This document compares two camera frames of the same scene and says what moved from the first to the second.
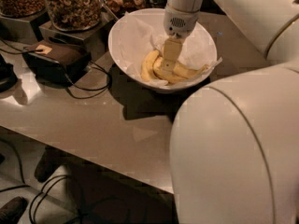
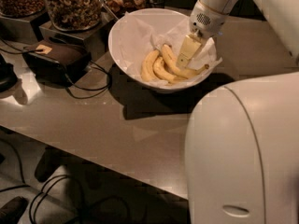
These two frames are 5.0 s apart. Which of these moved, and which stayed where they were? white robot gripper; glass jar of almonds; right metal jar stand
Moved: white robot gripper
Stayed: glass jar of almonds; right metal jar stand
